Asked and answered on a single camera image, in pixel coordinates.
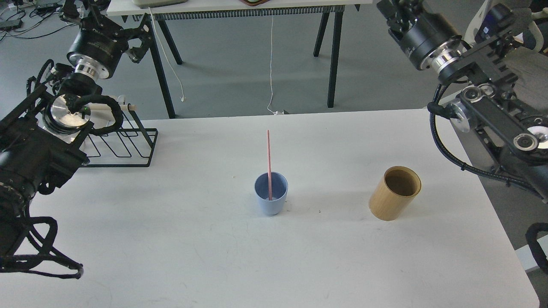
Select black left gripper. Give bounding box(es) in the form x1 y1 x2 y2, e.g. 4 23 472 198
59 0 153 79

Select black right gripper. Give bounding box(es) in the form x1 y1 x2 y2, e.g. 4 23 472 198
376 0 462 71

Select pink chopstick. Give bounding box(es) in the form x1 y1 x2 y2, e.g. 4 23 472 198
267 130 273 201

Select light blue plastic cup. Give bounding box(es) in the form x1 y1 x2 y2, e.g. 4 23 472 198
253 172 289 215

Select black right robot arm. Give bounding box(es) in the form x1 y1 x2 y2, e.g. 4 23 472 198
376 0 547 201

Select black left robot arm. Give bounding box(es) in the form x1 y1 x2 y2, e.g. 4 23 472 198
0 0 153 279

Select white background table black legs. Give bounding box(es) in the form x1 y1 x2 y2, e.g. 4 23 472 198
106 0 373 119

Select white office chair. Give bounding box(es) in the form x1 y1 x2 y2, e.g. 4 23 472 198
464 0 547 115

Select bamboo cylinder holder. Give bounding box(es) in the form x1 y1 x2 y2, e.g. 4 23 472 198
369 166 422 222

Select floor cables and power strips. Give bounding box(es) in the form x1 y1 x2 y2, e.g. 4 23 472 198
0 0 73 42

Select wooden rack handle rod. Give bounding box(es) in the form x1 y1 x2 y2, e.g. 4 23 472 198
88 103 137 111

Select black wire dish rack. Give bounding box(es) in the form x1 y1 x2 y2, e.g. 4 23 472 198
80 111 158 168

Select white hanging cable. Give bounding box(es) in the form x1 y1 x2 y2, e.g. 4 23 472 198
267 15 286 116

